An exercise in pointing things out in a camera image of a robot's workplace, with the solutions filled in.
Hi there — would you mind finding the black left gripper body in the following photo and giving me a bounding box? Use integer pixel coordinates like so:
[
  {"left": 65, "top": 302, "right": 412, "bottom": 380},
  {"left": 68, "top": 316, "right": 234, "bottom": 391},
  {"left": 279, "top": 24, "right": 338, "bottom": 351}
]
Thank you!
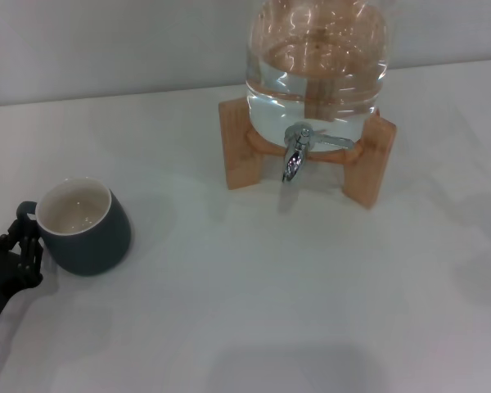
[{"left": 0, "top": 251, "right": 25, "bottom": 341}]

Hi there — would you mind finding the dark ceramic mug white inside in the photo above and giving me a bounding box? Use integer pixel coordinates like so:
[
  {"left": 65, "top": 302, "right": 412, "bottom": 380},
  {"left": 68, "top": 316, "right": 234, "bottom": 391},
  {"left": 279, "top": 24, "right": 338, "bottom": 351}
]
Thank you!
[{"left": 16, "top": 176, "right": 133, "bottom": 277}]

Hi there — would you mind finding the chrome faucet tap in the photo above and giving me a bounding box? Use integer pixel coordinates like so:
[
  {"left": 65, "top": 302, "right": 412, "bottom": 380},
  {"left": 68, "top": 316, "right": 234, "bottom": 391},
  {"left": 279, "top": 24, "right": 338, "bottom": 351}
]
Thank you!
[{"left": 281, "top": 121, "right": 355, "bottom": 184}]

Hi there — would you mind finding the light wooden dispenser stand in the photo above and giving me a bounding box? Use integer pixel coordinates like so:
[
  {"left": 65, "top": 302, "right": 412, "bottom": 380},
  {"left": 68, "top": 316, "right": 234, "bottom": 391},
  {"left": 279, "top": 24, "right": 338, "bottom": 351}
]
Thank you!
[{"left": 218, "top": 97, "right": 397, "bottom": 210}]

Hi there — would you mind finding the clear glass water dispenser jar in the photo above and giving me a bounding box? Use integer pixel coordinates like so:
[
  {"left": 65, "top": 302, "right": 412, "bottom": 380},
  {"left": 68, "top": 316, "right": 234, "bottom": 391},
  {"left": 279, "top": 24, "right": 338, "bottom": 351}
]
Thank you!
[{"left": 244, "top": 0, "right": 392, "bottom": 152}]

